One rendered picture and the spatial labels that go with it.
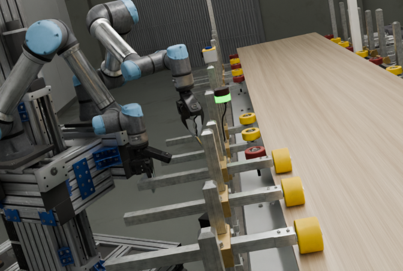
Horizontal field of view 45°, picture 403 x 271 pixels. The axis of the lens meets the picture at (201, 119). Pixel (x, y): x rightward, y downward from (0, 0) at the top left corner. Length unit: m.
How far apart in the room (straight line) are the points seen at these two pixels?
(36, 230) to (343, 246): 1.70
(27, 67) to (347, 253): 1.27
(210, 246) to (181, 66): 0.99
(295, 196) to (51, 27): 1.02
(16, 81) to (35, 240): 0.98
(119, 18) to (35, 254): 1.26
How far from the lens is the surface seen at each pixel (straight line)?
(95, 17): 2.12
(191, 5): 9.67
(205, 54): 2.60
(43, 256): 2.66
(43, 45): 1.85
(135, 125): 1.87
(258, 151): 1.89
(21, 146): 2.14
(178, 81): 1.84
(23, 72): 1.91
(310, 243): 1.19
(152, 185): 1.69
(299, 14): 8.85
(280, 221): 1.97
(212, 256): 0.97
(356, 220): 1.35
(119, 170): 2.46
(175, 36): 9.98
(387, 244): 1.24
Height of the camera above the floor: 1.56
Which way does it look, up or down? 15 degrees down
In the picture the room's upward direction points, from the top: 12 degrees counter-clockwise
